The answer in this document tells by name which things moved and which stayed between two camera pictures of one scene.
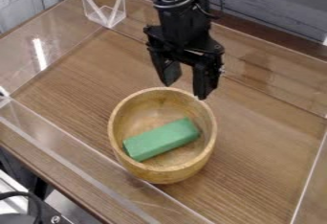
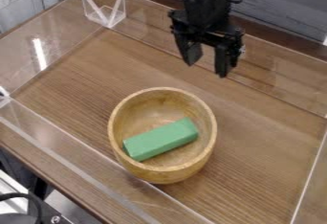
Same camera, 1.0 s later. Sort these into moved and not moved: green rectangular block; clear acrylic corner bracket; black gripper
Moved: black gripper
Not moved: clear acrylic corner bracket; green rectangular block
